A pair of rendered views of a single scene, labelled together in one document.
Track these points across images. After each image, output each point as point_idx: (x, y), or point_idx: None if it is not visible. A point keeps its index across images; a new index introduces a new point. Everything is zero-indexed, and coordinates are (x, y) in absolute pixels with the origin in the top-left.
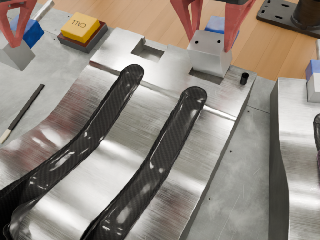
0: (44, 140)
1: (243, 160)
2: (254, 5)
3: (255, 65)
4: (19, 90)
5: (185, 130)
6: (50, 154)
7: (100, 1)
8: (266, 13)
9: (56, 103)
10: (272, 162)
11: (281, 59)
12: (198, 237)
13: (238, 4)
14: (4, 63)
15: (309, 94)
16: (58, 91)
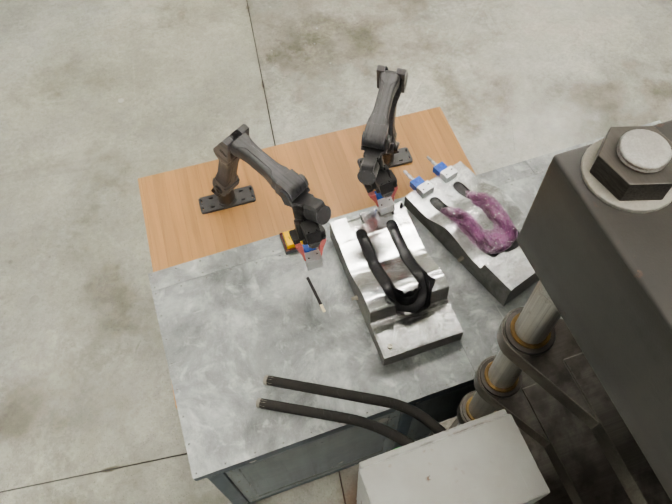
0: (364, 277)
1: (419, 236)
2: (354, 167)
3: None
4: (299, 289)
5: (400, 237)
6: (373, 277)
7: (274, 219)
8: None
9: (325, 278)
10: (430, 227)
11: None
12: None
13: (396, 186)
14: (311, 269)
15: (421, 195)
16: (318, 273)
